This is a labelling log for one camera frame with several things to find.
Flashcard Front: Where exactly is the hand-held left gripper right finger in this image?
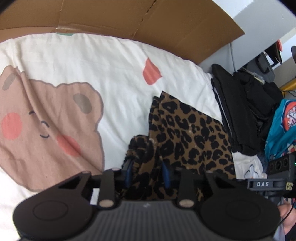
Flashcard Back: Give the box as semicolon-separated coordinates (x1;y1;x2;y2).
161;162;246;208

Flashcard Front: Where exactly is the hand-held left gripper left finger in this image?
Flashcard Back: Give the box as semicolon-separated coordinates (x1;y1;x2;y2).
55;159;134;208

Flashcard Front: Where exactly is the leopard print garment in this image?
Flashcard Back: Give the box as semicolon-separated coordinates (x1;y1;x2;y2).
120;91;237;202

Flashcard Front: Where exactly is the folded black clothes stack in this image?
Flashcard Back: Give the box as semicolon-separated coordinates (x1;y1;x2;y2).
211;64;266;156

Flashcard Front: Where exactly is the loose black clothes pile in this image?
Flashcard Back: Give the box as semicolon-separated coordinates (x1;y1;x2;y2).
233;70;284;142

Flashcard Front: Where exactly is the person's right hand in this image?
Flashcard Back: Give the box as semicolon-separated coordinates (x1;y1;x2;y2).
277;201;296;236

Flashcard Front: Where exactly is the teal printed cloth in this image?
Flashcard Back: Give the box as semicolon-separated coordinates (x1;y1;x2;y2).
264;99;296;161

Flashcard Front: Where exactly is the yellow bar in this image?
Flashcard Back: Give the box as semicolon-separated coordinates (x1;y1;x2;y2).
279;82;296;93

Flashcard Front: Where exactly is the cream bear print bed sheet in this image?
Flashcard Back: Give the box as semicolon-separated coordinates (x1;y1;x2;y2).
0;32;270;241

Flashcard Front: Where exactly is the black chair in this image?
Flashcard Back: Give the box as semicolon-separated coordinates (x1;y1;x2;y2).
242;51;276;84

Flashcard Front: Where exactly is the flat brown cardboard sheet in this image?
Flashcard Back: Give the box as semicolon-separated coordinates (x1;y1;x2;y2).
0;0;246;65

